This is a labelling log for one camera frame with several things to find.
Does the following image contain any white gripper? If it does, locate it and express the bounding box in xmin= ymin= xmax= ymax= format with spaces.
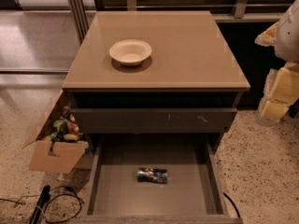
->
xmin=255 ymin=22 xmax=299 ymax=121

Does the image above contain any crushed redbull can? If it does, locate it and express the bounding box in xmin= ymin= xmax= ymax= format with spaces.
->
xmin=136 ymin=168 xmax=167 ymax=184

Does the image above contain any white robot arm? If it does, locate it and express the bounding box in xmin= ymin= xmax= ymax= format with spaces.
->
xmin=255 ymin=0 xmax=299 ymax=126

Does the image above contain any grey drawer cabinet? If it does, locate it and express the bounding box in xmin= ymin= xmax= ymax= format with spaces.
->
xmin=62 ymin=10 xmax=251 ymax=224

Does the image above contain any open grey middle drawer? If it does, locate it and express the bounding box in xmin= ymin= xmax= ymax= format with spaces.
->
xmin=72 ymin=133 xmax=243 ymax=224

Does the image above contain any closed grey top drawer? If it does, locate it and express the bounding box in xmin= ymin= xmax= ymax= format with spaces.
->
xmin=73 ymin=108 xmax=237 ymax=134

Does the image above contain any white paper bowl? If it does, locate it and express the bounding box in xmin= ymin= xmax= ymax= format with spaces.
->
xmin=109 ymin=39 xmax=152 ymax=66

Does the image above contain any red snack packet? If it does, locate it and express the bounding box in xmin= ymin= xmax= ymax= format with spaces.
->
xmin=67 ymin=122 xmax=78 ymax=134

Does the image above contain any yellow banana toy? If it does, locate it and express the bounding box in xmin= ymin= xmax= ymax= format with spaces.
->
xmin=64 ymin=133 xmax=80 ymax=142

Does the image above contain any green snack bag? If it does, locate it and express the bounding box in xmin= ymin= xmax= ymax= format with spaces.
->
xmin=52 ymin=119 xmax=67 ymax=142

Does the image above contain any open cardboard box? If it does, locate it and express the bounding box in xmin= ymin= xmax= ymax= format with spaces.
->
xmin=23 ymin=91 xmax=93 ymax=174

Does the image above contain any black stick tool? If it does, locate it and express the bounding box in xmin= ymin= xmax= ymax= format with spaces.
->
xmin=28 ymin=185 xmax=50 ymax=224

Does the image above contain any black cable behind drawer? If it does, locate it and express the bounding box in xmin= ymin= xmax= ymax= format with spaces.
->
xmin=222 ymin=191 xmax=241 ymax=218

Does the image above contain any black cable on floor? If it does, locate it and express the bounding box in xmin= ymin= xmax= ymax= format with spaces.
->
xmin=0 ymin=185 xmax=85 ymax=224

